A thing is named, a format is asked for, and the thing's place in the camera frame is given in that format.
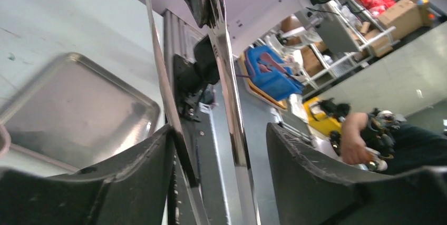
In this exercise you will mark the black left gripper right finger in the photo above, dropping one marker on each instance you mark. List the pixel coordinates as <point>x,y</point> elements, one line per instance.
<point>312,188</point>

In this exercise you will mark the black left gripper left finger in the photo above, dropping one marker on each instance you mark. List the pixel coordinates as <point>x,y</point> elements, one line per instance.
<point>128,188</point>

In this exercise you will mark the person's hand in background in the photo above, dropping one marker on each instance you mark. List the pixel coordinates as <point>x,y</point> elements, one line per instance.
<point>353,147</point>

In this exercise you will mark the silver metal tin lid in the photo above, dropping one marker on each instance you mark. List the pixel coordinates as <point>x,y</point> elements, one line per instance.
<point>75,113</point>

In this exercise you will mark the blue plastic crate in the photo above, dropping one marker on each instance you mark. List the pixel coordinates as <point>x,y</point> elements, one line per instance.
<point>275,82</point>

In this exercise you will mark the cardboard box on shelf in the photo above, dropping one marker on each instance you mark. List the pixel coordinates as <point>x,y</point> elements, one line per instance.
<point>407,15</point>

